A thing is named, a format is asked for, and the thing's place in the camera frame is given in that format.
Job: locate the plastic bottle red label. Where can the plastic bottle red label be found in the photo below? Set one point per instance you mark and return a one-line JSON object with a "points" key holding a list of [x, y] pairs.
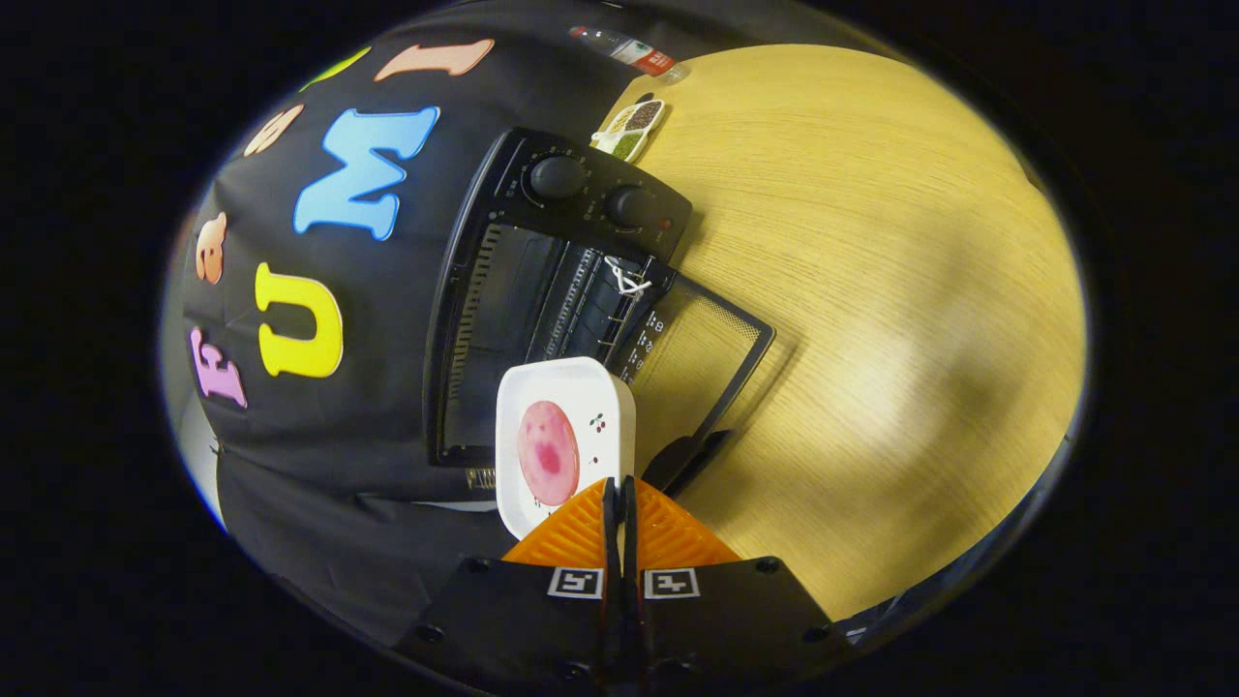
{"points": [[634, 53]]}

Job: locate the black toaster oven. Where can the black toaster oven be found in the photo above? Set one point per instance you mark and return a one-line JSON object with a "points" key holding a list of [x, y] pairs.
{"points": [[581, 208]]}

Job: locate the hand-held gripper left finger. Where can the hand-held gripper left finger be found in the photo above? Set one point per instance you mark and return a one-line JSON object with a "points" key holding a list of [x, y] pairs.
{"points": [[523, 620]]}

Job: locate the black backdrop cloth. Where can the black backdrop cloth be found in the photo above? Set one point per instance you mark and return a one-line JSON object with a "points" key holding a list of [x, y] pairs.
{"points": [[407, 290]]}

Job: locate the white square food tray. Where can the white square food tray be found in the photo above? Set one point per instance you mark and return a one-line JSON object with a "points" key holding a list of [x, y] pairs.
{"points": [[605, 436]]}

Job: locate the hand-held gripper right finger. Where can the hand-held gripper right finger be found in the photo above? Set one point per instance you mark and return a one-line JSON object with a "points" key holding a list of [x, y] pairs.
{"points": [[726, 620]]}

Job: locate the pink ham slice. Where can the pink ham slice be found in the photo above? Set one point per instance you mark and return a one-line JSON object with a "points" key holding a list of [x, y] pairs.
{"points": [[548, 453]]}

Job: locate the white divided bean dish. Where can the white divided bean dish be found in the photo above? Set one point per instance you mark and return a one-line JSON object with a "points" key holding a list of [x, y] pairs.
{"points": [[631, 126]]}

